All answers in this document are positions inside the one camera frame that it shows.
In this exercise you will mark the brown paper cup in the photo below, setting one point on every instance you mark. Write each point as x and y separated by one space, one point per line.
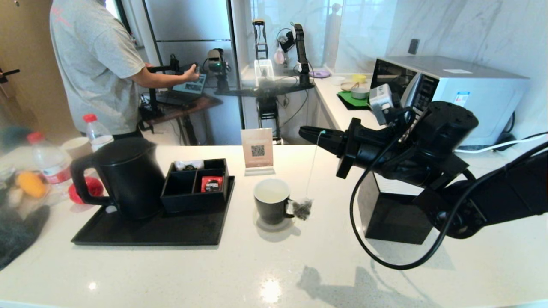
77 147

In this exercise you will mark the black compartment organizer box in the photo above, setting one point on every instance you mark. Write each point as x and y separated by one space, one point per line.
184 185

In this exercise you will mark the green mat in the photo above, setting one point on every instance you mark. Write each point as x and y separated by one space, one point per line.
349 100

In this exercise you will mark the white wrapped packet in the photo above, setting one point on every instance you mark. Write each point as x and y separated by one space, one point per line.
188 164

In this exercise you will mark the beige plate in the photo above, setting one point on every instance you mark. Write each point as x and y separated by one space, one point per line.
346 86

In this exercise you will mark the person in grey t-shirt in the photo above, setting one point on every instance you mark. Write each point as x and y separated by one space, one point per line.
94 64

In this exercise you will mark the black electric kettle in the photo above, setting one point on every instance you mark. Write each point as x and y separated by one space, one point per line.
128 179

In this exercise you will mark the grey wall socket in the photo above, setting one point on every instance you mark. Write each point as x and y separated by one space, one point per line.
413 46

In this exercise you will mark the white bowl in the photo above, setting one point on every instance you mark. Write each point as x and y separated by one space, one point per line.
338 79

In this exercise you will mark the black tissue box white lid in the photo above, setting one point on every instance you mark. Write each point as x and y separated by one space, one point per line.
385 218

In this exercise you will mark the yellow bowl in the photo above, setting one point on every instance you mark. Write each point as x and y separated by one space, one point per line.
358 78

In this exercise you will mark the bright window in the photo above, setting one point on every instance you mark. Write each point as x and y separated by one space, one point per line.
112 6

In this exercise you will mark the black mug white inside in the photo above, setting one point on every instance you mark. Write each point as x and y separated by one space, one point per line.
272 209

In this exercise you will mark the black ladder-shaped frame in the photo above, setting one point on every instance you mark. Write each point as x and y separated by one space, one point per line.
258 22

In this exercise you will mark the purple plate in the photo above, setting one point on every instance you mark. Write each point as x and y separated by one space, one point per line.
319 73

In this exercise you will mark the red packaged item with label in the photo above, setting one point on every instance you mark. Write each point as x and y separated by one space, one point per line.
212 184

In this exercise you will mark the black serving tray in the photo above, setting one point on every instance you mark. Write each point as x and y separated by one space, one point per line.
171 229

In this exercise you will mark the red toy apple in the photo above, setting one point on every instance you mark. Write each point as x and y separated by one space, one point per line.
90 188

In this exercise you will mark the grey bowl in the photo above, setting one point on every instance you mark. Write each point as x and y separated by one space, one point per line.
359 92

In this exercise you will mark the open laptop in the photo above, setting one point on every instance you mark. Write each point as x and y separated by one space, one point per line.
188 87

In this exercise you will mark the green stool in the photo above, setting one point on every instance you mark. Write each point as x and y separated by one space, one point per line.
13 137

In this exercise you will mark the silver microwave oven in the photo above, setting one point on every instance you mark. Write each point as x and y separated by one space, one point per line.
492 81

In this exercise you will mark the orange toy corn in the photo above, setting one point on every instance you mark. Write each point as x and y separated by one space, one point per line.
31 185

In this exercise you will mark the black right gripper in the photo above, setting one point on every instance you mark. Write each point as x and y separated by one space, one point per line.
368 149

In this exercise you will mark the grey refrigerator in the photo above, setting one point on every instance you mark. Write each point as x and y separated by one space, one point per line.
188 25

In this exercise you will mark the black robot stand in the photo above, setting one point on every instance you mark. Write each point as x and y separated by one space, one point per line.
265 90

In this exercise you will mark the clear water bottle red cap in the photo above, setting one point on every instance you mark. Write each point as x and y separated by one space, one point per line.
51 164
98 134

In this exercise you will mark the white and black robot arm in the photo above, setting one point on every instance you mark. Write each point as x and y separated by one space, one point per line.
299 47

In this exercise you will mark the QR code sign stand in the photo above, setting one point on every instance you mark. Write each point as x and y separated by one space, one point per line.
257 147

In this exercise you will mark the white dish rack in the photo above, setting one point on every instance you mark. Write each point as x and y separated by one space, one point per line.
265 63

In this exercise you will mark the dark fabric bag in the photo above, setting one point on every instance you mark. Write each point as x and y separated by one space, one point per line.
17 239

